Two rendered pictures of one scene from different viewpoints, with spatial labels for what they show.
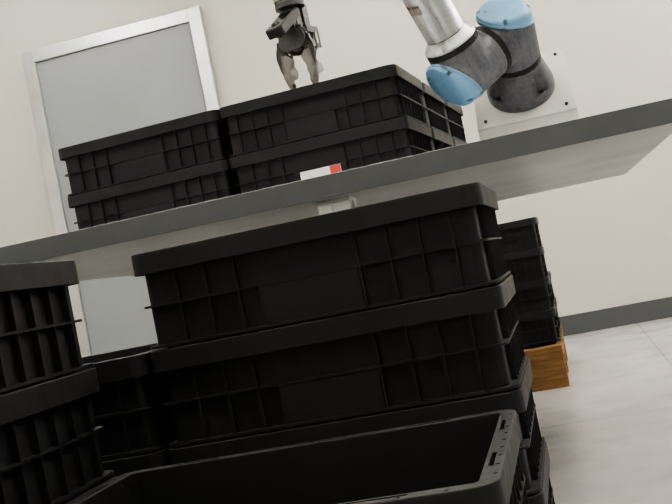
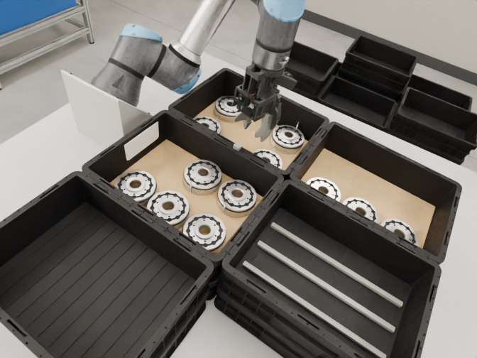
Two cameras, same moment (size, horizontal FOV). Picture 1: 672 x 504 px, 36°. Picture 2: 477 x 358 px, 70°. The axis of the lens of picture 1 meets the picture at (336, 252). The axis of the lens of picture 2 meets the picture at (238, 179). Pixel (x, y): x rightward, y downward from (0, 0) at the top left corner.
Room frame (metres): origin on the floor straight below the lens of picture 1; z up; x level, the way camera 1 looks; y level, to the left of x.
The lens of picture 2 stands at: (3.09, 0.07, 1.56)
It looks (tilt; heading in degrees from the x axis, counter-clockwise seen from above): 49 degrees down; 188
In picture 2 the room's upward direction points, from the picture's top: 12 degrees clockwise
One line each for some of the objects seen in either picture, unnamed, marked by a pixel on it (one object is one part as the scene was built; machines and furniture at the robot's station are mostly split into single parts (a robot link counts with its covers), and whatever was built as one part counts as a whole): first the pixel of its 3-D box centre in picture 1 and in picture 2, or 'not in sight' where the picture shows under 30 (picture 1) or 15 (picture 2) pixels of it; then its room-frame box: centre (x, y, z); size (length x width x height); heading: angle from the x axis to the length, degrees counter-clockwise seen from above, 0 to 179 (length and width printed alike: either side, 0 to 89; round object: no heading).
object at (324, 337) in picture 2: not in sight; (334, 268); (2.69, 0.26, 0.92); 0.40 x 0.30 x 0.02; 74
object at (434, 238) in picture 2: (168, 161); (368, 195); (2.41, 0.34, 0.87); 0.40 x 0.30 x 0.11; 74
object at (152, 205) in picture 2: not in sight; (168, 207); (2.65, -0.14, 0.86); 0.10 x 0.10 x 0.01
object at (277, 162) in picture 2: not in sight; (265, 162); (2.40, 0.04, 0.86); 0.10 x 0.10 x 0.01
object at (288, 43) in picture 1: (296, 28); (260, 88); (2.44, -0.01, 1.12); 0.09 x 0.08 x 0.12; 153
